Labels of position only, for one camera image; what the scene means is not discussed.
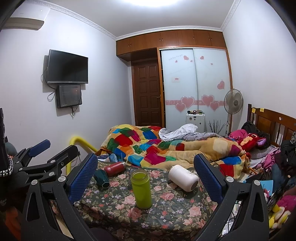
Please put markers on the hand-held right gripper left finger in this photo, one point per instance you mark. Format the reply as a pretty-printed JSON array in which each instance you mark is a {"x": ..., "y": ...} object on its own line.
[{"x": 84, "y": 178}]

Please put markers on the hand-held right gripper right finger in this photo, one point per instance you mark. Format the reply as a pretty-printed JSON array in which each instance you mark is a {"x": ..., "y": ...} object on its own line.
[{"x": 208, "y": 180}]

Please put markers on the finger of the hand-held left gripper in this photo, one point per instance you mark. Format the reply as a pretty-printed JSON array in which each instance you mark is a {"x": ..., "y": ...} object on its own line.
[
  {"x": 41, "y": 146},
  {"x": 67, "y": 154}
]

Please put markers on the white bottle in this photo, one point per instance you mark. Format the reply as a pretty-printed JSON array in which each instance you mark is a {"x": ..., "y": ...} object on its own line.
[{"x": 182, "y": 177}]

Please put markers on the red bottle cup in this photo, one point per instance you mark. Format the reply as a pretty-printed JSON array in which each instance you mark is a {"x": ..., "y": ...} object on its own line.
[{"x": 114, "y": 168}]

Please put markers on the green bottle cup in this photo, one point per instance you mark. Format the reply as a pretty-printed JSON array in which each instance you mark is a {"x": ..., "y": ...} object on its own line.
[{"x": 141, "y": 192}]

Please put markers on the dark green bottle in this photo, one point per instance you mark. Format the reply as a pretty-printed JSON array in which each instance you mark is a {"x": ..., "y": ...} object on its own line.
[{"x": 100, "y": 179}]

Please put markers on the blue white patterned bag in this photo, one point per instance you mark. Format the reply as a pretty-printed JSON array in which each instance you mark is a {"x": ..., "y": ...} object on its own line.
[{"x": 113, "y": 157}]

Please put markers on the floral tablecloth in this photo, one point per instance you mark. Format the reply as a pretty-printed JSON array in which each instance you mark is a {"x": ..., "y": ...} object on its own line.
[{"x": 173, "y": 208}]

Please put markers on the black dried sticks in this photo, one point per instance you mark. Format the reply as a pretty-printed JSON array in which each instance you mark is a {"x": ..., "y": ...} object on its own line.
[{"x": 216, "y": 127}]

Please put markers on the grey white checked cloth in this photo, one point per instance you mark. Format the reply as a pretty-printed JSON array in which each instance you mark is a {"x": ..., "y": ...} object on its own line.
[{"x": 180, "y": 132}]

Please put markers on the red plush toy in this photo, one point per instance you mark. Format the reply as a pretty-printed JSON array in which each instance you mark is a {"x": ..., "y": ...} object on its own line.
[{"x": 251, "y": 140}]

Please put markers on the pink plaid cloth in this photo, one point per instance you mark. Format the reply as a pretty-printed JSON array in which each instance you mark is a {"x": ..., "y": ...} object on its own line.
[{"x": 266, "y": 158}]

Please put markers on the blue book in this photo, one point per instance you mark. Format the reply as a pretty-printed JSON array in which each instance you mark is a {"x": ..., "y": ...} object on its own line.
[{"x": 270, "y": 185}]

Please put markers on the colourful patchwork quilt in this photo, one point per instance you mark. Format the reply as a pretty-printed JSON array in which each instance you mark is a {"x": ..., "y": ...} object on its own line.
[{"x": 143, "y": 146}]

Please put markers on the black bag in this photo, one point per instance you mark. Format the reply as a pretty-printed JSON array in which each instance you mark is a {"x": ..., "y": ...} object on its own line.
[{"x": 249, "y": 127}]

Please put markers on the yellow white plush toy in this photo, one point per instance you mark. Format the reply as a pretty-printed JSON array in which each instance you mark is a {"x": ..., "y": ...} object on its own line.
[{"x": 278, "y": 216}]

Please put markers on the orange cloth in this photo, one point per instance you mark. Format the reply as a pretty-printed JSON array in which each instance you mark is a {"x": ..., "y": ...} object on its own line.
[{"x": 15, "y": 222}]

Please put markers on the black cloth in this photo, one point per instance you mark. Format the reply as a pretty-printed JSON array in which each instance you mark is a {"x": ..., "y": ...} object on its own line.
[{"x": 286, "y": 153}]

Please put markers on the wooden bed headboard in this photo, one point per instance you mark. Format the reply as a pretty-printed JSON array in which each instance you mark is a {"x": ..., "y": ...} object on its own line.
[{"x": 266, "y": 120}]

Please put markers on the white standing fan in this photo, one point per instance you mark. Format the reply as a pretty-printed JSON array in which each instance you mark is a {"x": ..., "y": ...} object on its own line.
[{"x": 233, "y": 100}]

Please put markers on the heart-print sliding wardrobe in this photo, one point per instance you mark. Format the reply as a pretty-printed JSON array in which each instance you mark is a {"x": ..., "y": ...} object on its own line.
[{"x": 196, "y": 81}]

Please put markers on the brown wooden door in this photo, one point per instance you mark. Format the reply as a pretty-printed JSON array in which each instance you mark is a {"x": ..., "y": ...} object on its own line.
[{"x": 146, "y": 92}]

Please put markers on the white air conditioner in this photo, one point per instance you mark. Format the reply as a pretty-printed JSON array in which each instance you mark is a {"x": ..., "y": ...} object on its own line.
[{"x": 20, "y": 23}]

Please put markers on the wooden overhead cabinets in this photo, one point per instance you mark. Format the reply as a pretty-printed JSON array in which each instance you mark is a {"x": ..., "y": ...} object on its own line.
[{"x": 173, "y": 39}]

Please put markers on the yellow bent rail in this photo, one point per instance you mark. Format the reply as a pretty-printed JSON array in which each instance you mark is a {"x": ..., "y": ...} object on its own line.
[{"x": 81, "y": 141}]

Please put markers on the small black wall monitor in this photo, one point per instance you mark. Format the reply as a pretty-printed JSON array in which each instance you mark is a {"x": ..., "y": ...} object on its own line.
[{"x": 69, "y": 96}]

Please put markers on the black wall television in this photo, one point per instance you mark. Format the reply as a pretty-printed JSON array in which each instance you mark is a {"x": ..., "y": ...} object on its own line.
[{"x": 67, "y": 66}]

